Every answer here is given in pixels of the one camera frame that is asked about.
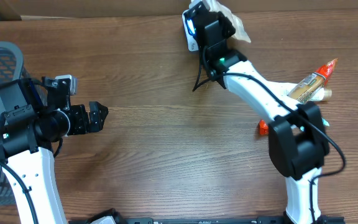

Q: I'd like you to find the beige plastic pouch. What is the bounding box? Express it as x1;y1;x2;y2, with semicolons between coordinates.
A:
188;0;251;43

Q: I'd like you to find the white Pantene tube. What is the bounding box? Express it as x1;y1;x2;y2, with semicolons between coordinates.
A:
270;82;332;103

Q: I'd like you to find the orange spaghetti packet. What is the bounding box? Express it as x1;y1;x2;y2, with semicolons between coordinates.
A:
258;58;338;136

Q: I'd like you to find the teal wet wipes packet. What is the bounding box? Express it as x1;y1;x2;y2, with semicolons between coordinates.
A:
322;118;330;126

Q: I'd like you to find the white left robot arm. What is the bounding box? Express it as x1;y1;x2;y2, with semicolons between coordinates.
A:
0;75;108;223

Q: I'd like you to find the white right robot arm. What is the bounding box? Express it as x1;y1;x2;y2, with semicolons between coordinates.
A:
182;1;329;223

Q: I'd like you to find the white barcode scanner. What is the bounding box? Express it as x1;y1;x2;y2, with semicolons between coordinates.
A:
181;10;199;52

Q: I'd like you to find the brown cardboard backdrop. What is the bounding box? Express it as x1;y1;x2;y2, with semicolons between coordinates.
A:
0;0;358;20

